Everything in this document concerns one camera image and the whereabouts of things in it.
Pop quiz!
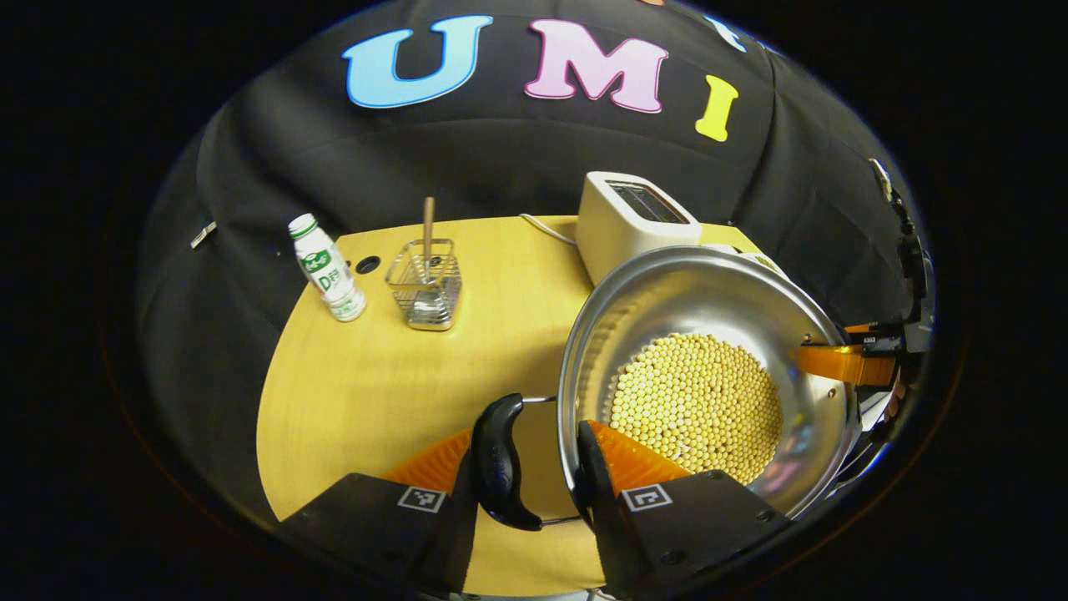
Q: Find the heap of yellow soybeans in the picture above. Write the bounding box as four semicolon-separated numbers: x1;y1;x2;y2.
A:
607;332;785;487

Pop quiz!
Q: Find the white drink bottle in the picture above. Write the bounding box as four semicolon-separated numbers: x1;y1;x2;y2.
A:
288;213;367;323

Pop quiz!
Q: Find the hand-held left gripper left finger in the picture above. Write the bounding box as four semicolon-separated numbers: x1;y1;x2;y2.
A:
280;427;481;595

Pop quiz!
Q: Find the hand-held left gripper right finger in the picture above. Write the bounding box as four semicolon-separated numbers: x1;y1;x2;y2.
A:
576;420;792;600

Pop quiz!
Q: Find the white power cable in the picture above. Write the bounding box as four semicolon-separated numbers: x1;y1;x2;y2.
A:
519;213;578;246

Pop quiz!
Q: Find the white toaster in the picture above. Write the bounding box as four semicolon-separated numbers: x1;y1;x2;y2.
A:
575;171;702;287

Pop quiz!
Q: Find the wire mesh basket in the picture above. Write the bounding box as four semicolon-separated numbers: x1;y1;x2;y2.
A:
385;239;462;332

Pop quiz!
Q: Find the stainless steel pot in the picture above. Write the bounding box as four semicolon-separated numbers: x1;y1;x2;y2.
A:
470;245;862;533

